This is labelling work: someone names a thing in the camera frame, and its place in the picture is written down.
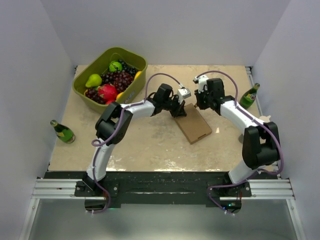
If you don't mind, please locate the red dragon fruit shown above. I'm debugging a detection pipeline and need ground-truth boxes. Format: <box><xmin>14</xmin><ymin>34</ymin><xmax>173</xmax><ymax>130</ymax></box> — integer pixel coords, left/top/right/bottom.
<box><xmin>97</xmin><ymin>84</ymin><xmax>118</xmax><ymax>102</ymax></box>

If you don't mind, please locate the green pear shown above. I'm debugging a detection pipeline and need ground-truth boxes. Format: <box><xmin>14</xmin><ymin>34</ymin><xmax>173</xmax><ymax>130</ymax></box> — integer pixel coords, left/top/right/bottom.
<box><xmin>85</xmin><ymin>73</ymin><xmax>102</xmax><ymax>88</ymax></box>

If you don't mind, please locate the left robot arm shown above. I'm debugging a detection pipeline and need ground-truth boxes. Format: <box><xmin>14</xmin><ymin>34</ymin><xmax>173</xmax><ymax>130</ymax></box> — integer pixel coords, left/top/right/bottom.
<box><xmin>82</xmin><ymin>83</ymin><xmax>191</xmax><ymax>196</ymax></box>

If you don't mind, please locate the green glass bottle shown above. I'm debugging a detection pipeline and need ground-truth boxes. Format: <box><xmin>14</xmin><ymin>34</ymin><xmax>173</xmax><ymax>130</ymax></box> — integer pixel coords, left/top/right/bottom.
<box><xmin>239</xmin><ymin>83</ymin><xmax>260</xmax><ymax>109</ymax></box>
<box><xmin>50</xmin><ymin>119</ymin><xmax>76</xmax><ymax>144</ymax></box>

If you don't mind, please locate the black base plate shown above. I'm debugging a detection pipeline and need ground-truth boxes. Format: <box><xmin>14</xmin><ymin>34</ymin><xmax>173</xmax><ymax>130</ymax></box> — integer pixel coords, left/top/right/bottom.
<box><xmin>74</xmin><ymin>171</ymin><xmax>252</xmax><ymax>209</ymax></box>

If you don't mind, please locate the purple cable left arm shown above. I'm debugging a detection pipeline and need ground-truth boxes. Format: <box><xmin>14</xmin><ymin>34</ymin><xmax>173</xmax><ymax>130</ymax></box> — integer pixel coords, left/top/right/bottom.
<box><xmin>84</xmin><ymin>72</ymin><xmax>183</xmax><ymax>215</ymax></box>

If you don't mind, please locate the dark blue grape bunch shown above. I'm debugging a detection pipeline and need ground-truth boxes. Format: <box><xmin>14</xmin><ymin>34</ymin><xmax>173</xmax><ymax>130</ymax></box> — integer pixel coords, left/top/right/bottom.
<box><xmin>118</xmin><ymin>59</ymin><xmax>138</xmax><ymax>77</ymax></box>

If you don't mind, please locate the green glass bottle right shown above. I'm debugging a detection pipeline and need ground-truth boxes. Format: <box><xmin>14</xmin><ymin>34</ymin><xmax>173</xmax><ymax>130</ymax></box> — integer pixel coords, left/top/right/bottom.
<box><xmin>239</xmin><ymin>83</ymin><xmax>260</xmax><ymax>109</ymax></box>

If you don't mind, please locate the brown cardboard express box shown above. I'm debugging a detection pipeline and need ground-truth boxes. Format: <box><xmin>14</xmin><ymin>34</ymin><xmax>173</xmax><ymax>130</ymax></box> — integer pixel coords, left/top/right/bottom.
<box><xmin>174</xmin><ymin>103</ymin><xmax>212</xmax><ymax>145</ymax></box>

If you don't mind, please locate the yellow fruit at basket edge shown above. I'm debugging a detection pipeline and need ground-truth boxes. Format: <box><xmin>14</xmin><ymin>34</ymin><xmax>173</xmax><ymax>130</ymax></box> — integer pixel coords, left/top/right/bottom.
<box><xmin>134</xmin><ymin>71</ymin><xmax>142</xmax><ymax>80</ymax></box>

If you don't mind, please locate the small dark grape bunch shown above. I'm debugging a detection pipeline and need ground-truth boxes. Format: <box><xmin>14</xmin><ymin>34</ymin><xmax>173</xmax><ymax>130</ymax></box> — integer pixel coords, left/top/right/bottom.
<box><xmin>84</xmin><ymin>87</ymin><xmax>106</xmax><ymax>105</ymax></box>

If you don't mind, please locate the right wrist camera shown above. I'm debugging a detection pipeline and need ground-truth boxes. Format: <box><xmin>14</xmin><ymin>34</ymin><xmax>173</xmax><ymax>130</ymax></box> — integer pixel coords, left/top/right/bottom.
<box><xmin>193</xmin><ymin>74</ymin><xmax>209</xmax><ymax>93</ymax></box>

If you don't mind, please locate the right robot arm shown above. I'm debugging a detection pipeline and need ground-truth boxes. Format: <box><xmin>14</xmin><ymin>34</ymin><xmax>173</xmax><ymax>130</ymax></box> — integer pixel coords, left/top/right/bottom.
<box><xmin>193</xmin><ymin>75</ymin><xmax>281</xmax><ymax>197</ymax></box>

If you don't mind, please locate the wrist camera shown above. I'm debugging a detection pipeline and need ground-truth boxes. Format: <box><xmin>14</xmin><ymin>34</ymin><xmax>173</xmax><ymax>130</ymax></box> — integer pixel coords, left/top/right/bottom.
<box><xmin>177</xmin><ymin>87</ymin><xmax>191</xmax><ymax>104</ymax></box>
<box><xmin>193</xmin><ymin>74</ymin><xmax>209</xmax><ymax>93</ymax></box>

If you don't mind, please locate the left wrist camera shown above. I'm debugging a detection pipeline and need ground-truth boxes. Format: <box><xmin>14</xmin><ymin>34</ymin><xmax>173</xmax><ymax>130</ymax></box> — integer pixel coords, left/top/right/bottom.
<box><xmin>177</xmin><ymin>87</ymin><xmax>191</xmax><ymax>104</ymax></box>

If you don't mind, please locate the green apple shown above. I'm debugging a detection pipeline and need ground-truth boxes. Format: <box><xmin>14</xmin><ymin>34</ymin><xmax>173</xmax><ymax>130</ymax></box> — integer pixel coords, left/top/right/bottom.
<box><xmin>108</xmin><ymin>61</ymin><xmax>123</xmax><ymax>73</ymax></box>

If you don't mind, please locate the red grape bunch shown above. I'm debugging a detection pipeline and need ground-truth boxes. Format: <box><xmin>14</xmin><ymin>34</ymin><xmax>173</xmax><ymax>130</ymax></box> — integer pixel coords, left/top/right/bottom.
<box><xmin>100</xmin><ymin>70</ymin><xmax>134</xmax><ymax>94</ymax></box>

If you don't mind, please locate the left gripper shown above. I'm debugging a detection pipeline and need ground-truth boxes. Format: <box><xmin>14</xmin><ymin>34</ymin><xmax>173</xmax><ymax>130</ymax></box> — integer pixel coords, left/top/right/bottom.
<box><xmin>162</xmin><ymin>95</ymin><xmax>187</xmax><ymax>119</ymax></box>

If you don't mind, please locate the olive green plastic basket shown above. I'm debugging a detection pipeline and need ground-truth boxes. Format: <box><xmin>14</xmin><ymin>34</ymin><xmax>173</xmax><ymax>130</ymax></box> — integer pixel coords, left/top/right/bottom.
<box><xmin>72</xmin><ymin>47</ymin><xmax>148</xmax><ymax>113</ymax></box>

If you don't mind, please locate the green glass bottle left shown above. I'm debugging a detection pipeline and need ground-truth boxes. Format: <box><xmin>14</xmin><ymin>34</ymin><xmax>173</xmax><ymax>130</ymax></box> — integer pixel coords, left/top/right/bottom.
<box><xmin>50</xmin><ymin>119</ymin><xmax>76</xmax><ymax>144</ymax></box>

